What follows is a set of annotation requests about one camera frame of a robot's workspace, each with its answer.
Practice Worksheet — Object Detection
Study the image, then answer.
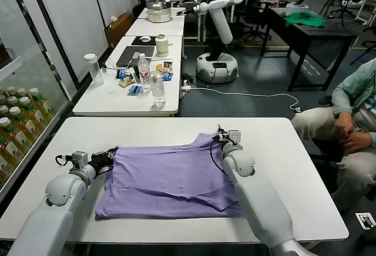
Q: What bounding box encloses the tall clear bottle white cap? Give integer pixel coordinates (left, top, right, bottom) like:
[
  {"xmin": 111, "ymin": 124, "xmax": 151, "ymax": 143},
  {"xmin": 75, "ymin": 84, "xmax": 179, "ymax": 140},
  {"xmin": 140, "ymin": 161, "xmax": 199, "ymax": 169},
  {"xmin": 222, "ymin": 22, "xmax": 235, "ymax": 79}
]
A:
[{"xmin": 83, "ymin": 53, "xmax": 105, "ymax": 86}]

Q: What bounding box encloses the large clear water bottle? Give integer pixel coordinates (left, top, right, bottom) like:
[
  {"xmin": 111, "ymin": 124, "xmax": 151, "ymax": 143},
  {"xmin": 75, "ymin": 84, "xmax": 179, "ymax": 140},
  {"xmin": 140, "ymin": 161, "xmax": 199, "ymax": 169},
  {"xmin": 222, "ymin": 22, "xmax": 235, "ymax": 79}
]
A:
[{"xmin": 150, "ymin": 70, "xmax": 166, "ymax": 109}]

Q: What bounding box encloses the seated person green jacket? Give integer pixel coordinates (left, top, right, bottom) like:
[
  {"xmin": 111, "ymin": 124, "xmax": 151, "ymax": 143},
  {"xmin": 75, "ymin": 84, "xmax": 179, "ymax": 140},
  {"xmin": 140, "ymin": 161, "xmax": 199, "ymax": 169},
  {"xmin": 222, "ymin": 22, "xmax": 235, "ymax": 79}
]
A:
[{"xmin": 291, "ymin": 59, "xmax": 376, "ymax": 213}]

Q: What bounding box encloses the green cloth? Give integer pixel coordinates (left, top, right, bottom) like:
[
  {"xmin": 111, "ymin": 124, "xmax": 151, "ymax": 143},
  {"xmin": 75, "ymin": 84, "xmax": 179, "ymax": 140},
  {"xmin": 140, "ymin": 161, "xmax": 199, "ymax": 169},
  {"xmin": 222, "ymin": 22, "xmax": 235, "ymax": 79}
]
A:
[{"xmin": 285, "ymin": 11, "xmax": 328, "ymax": 28}]

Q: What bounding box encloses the black mouse pad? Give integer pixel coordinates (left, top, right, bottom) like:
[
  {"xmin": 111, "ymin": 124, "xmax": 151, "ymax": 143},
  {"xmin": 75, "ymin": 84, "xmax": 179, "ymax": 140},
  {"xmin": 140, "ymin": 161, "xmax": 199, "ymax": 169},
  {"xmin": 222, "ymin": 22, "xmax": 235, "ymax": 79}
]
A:
[{"xmin": 130, "ymin": 35, "xmax": 158, "ymax": 46}]

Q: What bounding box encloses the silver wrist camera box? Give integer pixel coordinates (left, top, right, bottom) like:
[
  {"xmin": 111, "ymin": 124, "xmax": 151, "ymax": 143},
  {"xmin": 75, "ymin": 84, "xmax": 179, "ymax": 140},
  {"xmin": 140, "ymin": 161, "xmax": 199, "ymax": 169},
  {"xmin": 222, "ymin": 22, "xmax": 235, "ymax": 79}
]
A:
[
  {"xmin": 55, "ymin": 150, "xmax": 89, "ymax": 169},
  {"xmin": 227, "ymin": 130, "xmax": 242, "ymax": 147}
]

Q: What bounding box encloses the black table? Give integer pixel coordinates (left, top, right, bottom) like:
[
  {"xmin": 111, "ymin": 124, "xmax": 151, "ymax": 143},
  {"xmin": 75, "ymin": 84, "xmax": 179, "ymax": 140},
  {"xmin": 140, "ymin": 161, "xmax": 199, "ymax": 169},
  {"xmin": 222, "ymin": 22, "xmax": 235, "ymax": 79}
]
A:
[{"xmin": 260, "ymin": 6, "xmax": 359, "ymax": 92}]

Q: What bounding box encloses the dark grey closed laptop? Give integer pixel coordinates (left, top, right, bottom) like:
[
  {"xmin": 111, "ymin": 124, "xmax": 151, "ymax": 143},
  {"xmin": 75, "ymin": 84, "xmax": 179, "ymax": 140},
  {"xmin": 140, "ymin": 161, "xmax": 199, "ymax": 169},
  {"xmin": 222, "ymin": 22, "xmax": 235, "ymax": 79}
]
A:
[{"xmin": 116, "ymin": 46, "xmax": 156, "ymax": 68}]

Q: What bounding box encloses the white rectangular table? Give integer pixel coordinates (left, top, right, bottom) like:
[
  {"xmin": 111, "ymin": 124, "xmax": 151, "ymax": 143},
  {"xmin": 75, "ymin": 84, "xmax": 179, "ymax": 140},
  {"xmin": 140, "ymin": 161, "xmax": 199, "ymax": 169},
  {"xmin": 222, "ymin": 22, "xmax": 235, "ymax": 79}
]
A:
[
  {"xmin": 125, "ymin": 6, "xmax": 186, "ymax": 37},
  {"xmin": 72, "ymin": 35, "xmax": 183, "ymax": 118}
]

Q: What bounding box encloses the brown cardboard box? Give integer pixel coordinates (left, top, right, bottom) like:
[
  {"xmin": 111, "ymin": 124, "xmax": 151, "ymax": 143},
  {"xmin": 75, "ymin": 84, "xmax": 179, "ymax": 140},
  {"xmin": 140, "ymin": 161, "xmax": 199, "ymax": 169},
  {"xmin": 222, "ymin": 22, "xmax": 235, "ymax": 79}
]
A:
[{"xmin": 105, "ymin": 12, "xmax": 136, "ymax": 49}]

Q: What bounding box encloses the water bottle red label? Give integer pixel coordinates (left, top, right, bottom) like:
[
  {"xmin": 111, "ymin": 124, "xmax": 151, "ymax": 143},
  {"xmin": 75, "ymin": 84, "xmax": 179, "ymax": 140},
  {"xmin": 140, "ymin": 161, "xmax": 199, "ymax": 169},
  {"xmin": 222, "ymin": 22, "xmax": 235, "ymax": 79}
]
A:
[{"xmin": 137, "ymin": 53, "xmax": 151, "ymax": 92}]

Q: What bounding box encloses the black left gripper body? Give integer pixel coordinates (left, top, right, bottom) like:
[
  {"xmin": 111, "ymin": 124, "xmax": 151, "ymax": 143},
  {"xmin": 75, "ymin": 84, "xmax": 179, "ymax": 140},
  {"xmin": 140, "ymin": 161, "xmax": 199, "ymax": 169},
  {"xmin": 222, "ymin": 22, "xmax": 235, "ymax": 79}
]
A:
[{"xmin": 90, "ymin": 151, "xmax": 115, "ymax": 171}]

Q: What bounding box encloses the glass door display cabinet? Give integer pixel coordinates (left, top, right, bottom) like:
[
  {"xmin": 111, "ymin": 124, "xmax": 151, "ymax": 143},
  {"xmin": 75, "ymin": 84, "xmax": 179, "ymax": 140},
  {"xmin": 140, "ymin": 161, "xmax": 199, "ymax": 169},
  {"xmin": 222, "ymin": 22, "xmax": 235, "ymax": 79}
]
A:
[{"xmin": 0, "ymin": 0, "xmax": 73, "ymax": 197}]

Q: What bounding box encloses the white floor cable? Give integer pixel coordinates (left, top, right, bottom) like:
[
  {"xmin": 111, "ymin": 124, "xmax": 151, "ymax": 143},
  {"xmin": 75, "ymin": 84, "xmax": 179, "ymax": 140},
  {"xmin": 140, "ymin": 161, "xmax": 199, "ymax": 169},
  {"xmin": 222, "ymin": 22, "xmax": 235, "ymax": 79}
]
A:
[{"xmin": 187, "ymin": 86, "xmax": 303, "ymax": 112}]

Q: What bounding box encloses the white steamer pot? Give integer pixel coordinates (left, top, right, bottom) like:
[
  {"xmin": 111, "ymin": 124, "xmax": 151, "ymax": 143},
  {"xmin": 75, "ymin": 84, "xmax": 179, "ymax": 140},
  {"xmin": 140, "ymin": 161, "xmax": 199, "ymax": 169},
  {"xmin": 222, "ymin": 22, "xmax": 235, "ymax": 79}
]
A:
[{"xmin": 146, "ymin": 0, "xmax": 173, "ymax": 23}]

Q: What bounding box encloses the purple t-shirt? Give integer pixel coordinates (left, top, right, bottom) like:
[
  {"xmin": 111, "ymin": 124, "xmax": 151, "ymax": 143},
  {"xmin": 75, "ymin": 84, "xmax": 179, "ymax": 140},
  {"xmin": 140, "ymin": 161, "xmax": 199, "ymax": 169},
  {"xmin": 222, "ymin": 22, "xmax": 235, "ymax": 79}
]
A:
[{"xmin": 94, "ymin": 132, "xmax": 246, "ymax": 221}]

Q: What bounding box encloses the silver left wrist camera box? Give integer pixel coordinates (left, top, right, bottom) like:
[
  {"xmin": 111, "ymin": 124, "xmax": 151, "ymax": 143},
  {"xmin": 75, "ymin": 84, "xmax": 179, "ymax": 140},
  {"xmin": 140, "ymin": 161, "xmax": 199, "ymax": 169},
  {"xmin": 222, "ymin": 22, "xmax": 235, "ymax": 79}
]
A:
[{"xmin": 55, "ymin": 150, "xmax": 89, "ymax": 169}]

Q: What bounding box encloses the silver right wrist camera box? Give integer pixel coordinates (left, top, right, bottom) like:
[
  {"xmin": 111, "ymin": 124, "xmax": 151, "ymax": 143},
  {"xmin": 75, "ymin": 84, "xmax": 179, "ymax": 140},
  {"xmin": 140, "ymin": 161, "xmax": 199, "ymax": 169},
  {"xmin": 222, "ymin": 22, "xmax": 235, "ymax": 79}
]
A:
[{"xmin": 227, "ymin": 130, "xmax": 242, "ymax": 147}]

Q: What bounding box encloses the thin white charging cable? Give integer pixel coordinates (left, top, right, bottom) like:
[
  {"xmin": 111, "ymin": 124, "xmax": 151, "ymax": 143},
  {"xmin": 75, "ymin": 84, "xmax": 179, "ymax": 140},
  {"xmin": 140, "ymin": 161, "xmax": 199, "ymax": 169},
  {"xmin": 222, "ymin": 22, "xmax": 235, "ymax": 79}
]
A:
[{"xmin": 102, "ymin": 63, "xmax": 139, "ymax": 70}]

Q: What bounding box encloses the white wheeled robot body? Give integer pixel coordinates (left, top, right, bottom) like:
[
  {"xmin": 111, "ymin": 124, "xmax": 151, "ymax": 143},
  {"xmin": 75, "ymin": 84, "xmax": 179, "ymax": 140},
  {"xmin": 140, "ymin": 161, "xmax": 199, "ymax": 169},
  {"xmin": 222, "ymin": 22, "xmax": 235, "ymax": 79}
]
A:
[{"xmin": 196, "ymin": 0, "xmax": 239, "ymax": 84}]

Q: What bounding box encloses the bare person hand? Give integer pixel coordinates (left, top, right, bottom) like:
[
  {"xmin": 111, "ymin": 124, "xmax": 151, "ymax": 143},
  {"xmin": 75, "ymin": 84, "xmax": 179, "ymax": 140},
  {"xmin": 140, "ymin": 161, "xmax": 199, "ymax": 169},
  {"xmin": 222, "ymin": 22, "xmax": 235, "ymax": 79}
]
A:
[
  {"xmin": 343, "ymin": 132, "xmax": 376, "ymax": 153},
  {"xmin": 335, "ymin": 114, "xmax": 357, "ymax": 138}
]

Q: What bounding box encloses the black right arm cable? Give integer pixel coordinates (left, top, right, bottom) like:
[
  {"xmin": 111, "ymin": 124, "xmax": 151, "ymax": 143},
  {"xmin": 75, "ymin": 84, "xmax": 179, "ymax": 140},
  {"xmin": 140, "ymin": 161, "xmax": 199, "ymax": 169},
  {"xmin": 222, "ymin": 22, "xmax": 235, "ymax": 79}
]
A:
[{"xmin": 209, "ymin": 142, "xmax": 229, "ymax": 176}]

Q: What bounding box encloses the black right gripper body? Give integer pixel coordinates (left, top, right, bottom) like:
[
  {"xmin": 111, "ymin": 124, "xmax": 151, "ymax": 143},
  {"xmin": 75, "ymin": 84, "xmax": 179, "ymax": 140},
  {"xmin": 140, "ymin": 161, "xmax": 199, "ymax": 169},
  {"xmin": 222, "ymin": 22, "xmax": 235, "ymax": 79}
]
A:
[{"xmin": 212, "ymin": 132, "xmax": 230, "ymax": 147}]

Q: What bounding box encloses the cream lidded cup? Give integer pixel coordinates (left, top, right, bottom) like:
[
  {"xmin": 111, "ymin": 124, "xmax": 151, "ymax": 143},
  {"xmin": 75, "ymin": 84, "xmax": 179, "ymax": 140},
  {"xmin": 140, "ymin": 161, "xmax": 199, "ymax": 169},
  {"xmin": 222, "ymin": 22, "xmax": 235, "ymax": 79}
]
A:
[{"xmin": 155, "ymin": 33, "xmax": 174, "ymax": 58}]

